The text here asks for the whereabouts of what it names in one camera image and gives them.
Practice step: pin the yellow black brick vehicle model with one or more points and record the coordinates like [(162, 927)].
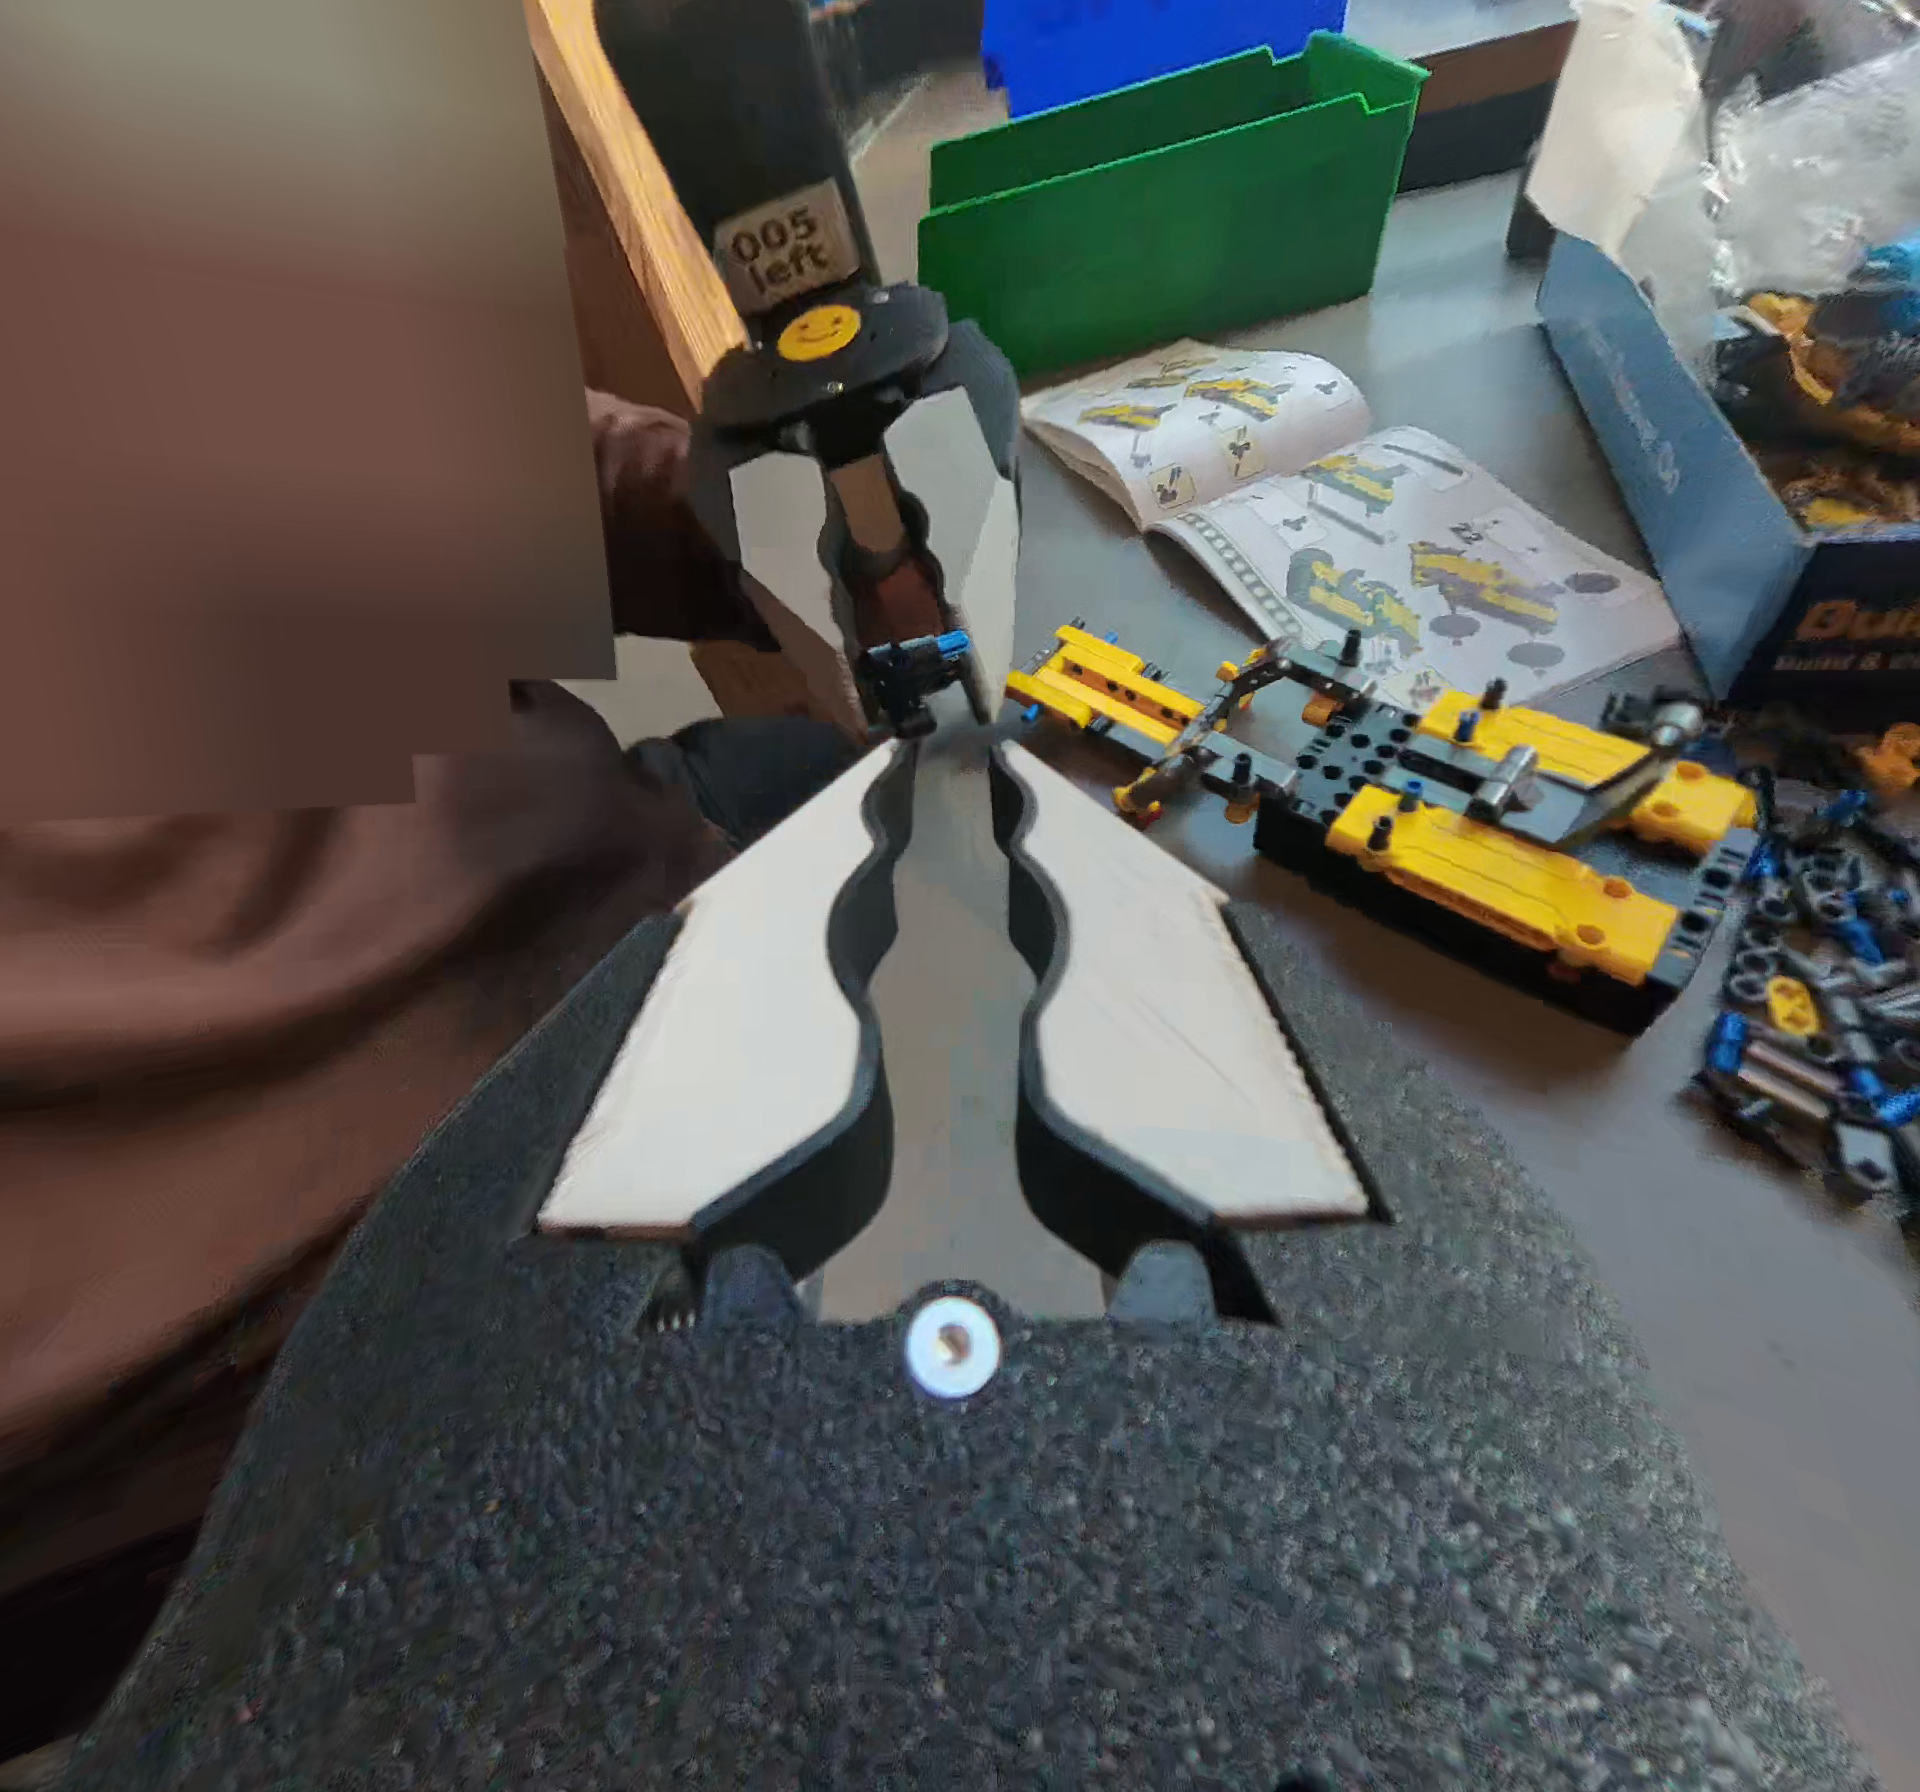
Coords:
[(1498, 860)]

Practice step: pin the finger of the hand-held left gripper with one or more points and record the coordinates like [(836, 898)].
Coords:
[(972, 535), (786, 546)]

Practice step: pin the grey desk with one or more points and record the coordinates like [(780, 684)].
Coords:
[(1498, 1145)]

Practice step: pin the black connector with blue pin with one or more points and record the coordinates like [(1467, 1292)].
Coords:
[(904, 675)]

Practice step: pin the background grey table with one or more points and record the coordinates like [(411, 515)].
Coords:
[(1489, 38)]

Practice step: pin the wooden board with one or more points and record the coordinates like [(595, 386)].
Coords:
[(631, 201)]

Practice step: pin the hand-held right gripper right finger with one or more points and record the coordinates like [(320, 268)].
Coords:
[(1183, 1053)]

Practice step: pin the pile of blue grey brick parts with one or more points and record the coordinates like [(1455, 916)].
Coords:
[(1820, 983)]

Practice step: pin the open instruction booklet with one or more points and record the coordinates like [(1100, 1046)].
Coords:
[(1351, 535)]

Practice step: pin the green plastic bin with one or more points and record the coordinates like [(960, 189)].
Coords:
[(1167, 211)]

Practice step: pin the person's brown sweater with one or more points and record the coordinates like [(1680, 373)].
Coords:
[(221, 1077)]

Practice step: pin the white paper bag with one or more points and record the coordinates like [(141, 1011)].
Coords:
[(1623, 132)]

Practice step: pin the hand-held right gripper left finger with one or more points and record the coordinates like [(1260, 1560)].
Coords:
[(722, 1053)]

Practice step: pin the blue cardboard kit box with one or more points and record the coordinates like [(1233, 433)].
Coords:
[(1664, 474)]

